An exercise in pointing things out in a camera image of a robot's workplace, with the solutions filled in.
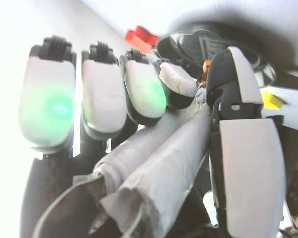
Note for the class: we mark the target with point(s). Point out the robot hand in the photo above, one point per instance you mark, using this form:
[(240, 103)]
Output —
[(47, 99)]

